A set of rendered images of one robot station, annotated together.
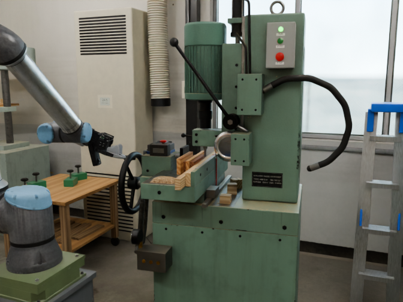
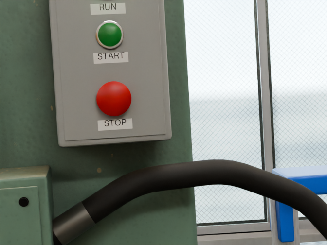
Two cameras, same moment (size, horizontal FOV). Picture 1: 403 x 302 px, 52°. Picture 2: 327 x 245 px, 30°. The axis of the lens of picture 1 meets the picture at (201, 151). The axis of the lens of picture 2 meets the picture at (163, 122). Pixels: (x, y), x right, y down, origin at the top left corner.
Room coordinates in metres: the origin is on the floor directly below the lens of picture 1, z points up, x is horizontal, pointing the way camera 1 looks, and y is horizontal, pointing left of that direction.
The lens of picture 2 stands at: (1.00, -0.11, 1.36)
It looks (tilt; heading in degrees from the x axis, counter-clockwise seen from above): 3 degrees down; 337
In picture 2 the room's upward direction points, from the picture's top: 3 degrees counter-clockwise
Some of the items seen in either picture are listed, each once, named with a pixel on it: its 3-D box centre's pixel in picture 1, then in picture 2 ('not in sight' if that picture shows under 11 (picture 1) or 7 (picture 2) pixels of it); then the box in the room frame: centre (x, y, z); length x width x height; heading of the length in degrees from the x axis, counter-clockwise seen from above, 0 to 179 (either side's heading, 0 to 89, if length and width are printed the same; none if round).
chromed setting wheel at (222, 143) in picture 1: (229, 146); not in sight; (1.60, -0.11, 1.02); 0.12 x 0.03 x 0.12; 75
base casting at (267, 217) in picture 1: (232, 201); not in sight; (1.72, -0.14, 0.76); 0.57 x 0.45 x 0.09; 75
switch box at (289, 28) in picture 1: (280, 45); (108, 54); (1.53, -0.29, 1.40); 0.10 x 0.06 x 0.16; 75
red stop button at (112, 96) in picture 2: (279, 56); (114, 98); (1.50, -0.28, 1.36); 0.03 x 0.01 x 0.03; 75
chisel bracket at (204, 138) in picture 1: (209, 139); not in sight; (1.75, -0.04, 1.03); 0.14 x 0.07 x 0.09; 75
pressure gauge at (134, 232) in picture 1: (137, 239); not in sight; (1.56, 0.25, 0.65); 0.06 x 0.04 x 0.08; 165
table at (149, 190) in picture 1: (180, 174); not in sight; (1.76, 0.09, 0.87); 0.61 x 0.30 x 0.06; 165
